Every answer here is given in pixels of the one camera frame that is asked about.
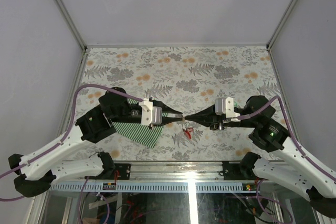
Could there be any purple cable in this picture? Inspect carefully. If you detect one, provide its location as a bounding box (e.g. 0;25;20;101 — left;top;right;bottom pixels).
0;84;144;202
237;95;336;224

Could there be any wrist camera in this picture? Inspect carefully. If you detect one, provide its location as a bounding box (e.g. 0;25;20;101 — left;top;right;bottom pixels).
215;97;240;122
139;98;163;126

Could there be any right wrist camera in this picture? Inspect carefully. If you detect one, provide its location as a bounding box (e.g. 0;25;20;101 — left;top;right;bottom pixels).
215;97;240;122

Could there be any aluminium front rail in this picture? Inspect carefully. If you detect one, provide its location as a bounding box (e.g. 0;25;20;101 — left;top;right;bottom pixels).
62;159;321;183

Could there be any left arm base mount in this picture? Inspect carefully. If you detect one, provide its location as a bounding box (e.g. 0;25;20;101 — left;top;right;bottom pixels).
114;163;131;180

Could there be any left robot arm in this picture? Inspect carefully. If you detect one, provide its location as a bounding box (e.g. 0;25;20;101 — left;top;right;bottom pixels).
8;87;183;198

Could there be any red keyring fob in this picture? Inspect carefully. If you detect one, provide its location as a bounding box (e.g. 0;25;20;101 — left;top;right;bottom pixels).
182;127;194;140

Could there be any slotted cable duct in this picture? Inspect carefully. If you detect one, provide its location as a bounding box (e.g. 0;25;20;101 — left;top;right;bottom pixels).
51;182;244;193

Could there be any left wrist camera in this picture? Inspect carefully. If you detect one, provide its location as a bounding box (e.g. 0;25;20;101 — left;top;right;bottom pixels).
139;98;163;126

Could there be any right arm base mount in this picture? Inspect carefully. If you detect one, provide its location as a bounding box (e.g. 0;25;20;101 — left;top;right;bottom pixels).
219;161;249;180

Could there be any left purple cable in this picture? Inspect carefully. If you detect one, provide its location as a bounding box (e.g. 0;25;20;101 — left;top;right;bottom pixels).
0;84;144;202

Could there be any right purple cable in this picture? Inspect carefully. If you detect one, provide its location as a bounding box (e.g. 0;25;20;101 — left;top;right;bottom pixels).
237;95;336;224

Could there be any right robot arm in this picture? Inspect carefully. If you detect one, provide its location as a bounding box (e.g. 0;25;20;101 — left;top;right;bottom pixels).
186;95;335;219

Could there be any green striped cloth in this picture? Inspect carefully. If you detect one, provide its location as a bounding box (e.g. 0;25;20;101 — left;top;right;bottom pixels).
112;98;170;148

